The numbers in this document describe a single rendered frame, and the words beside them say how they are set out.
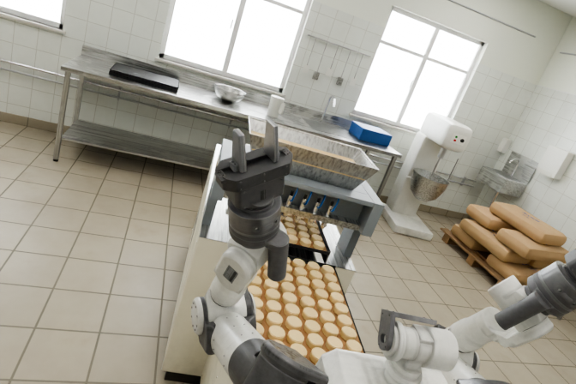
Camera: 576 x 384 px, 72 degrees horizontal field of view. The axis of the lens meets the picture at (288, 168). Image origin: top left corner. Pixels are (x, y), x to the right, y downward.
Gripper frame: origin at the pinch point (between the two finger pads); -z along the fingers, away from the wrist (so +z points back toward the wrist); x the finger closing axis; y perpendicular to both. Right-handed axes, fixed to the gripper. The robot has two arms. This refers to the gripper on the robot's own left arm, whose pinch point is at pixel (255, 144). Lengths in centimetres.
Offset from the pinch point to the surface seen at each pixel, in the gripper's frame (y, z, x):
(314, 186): -54, 73, 58
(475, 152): -186, 274, 452
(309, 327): -6, 80, 23
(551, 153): -106, 228, 466
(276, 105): -258, 166, 168
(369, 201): -40, 80, 78
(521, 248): -44, 258, 327
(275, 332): -8, 76, 12
